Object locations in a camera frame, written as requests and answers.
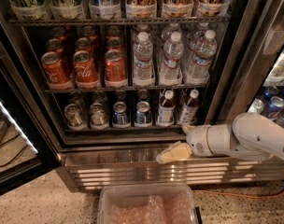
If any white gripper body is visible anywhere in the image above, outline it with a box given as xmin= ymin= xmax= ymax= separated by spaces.
xmin=186 ymin=125 xmax=211 ymax=157

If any brown tea bottle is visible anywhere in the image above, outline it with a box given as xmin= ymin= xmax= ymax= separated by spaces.
xmin=157 ymin=90 xmax=175 ymax=126
xmin=178 ymin=90 xmax=200 ymax=124

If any blue pepsi can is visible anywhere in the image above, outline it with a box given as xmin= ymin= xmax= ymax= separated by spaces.
xmin=135 ymin=101 xmax=151 ymax=124
xmin=113 ymin=102 xmax=129 ymax=125

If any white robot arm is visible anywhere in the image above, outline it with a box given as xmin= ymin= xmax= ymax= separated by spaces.
xmin=156 ymin=113 xmax=284 ymax=164

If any closed right fridge door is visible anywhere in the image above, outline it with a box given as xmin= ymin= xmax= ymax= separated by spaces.
xmin=206 ymin=0 xmax=284 ymax=125

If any stainless steel fridge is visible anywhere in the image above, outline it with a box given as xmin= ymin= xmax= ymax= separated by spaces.
xmin=0 ymin=0 xmax=284 ymax=191

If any front right coca-cola can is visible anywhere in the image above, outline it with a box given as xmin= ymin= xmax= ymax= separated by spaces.
xmin=105 ymin=49 xmax=126 ymax=82

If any coca-cola can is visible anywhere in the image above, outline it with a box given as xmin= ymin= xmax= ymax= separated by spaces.
xmin=41 ymin=51 xmax=70 ymax=84
xmin=105 ymin=49 xmax=126 ymax=82
xmin=73 ymin=50 xmax=97 ymax=83

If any front left silver can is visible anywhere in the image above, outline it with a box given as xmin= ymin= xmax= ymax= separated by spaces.
xmin=64 ymin=104 xmax=86 ymax=130

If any front middle coca-cola can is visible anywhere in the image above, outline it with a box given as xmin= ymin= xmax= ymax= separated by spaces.
xmin=73 ymin=50 xmax=97 ymax=83

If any front left coca-cola can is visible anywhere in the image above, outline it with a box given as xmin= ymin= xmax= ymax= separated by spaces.
xmin=41 ymin=51 xmax=70 ymax=84

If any open glass fridge door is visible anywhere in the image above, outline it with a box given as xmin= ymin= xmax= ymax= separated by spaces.
xmin=0 ymin=22 xmax=59 ymax=196

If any front middle water bottle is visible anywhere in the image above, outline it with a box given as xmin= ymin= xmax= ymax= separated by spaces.
xmin=160 ymin=32 xmax=184 ymax=83

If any water bottle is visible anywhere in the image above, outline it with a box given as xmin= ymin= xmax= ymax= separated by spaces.
xmin=134 ymin=32 xmax=153 ymax=80
xmin=188 ymin=30 xmax=218 ymax=78
xmin=160 ymin=32 xmax=184 ymax=83

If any front right water bottle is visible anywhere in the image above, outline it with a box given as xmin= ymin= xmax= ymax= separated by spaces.
xmin=188 ymin=30 xmax=218 ymax=78

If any clear plastic bin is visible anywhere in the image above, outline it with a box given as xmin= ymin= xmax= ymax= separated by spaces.
xmin=97 ymin=183 xmax=203 ymax=224

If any front left water bottle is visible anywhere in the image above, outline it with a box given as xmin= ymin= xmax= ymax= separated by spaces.
xmin=134 ymin=32 xmax=153 ymax=80

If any orange cable on floor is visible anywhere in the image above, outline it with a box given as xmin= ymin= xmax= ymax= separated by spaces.
xmin=192 ymin=180 xmax=284 ymax=200

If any black cable behind door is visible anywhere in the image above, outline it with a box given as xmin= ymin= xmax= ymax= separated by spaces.
xmin=0 ymin=133 xmax=29 ymax=169

